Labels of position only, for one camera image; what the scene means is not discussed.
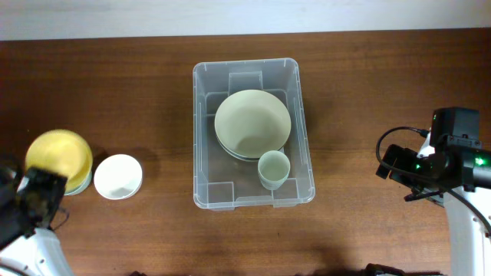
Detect yellow small bowl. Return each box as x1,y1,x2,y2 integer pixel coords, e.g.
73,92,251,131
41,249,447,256
25,130,93,192

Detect white small bowl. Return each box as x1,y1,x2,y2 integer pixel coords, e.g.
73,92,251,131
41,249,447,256
94,154,143,200

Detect white plastic cup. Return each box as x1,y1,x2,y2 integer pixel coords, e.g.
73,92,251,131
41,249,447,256
258,150,291,191

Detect large cream bowl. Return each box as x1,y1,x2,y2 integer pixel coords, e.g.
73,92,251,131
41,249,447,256
214,90,292,143

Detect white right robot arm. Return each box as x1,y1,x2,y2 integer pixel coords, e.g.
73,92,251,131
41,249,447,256
375,129,490,275

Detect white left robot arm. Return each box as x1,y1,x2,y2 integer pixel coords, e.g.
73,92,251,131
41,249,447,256
1,154,74,275

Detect mint green small bowl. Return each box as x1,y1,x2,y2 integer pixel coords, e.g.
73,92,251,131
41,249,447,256
64,171,93,196

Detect clear plastic storage bin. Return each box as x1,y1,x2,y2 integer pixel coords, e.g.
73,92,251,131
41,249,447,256
193,57,315,211

